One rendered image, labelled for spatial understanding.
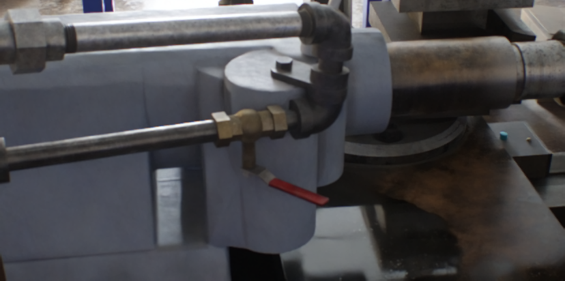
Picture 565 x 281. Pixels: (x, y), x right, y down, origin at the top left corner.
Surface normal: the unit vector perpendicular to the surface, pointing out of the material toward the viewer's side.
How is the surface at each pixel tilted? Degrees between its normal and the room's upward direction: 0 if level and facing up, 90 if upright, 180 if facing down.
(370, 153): 34
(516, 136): 0
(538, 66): 59
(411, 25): 0
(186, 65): 55
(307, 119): 63
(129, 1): 0
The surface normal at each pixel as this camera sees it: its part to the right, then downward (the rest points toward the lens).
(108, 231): 0.13, 0.07
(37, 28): 0.43, -0.14
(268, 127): 0.37, 0.07
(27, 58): 0.43, 0.59
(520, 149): 0.00, -0.88
